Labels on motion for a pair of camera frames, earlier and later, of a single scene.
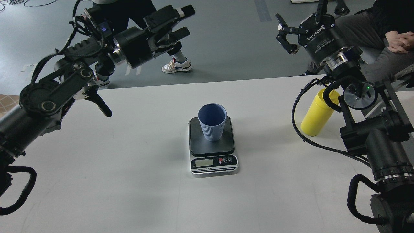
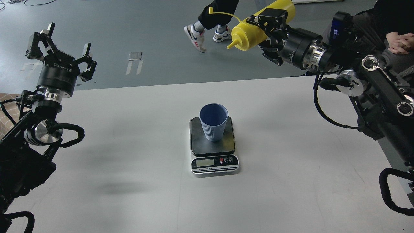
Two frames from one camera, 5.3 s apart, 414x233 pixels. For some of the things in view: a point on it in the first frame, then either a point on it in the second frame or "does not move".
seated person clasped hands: (399, 43) does not move
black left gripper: (136, 43) → (59, 74)
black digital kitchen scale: (208, 157) does not move
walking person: (117, 12) → (220, 13)
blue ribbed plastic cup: (212, 116) does not move
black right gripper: (318, 39) → (297, 51)
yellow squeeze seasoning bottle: (318, 113) → (210, 12)
